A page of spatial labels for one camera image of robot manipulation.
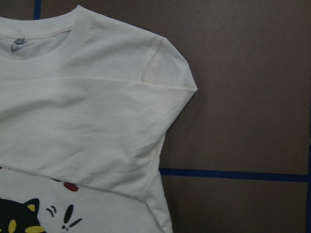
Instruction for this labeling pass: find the cream long-sleeve cat shirt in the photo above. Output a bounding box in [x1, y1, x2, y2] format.
[0, 6, 197, 233]

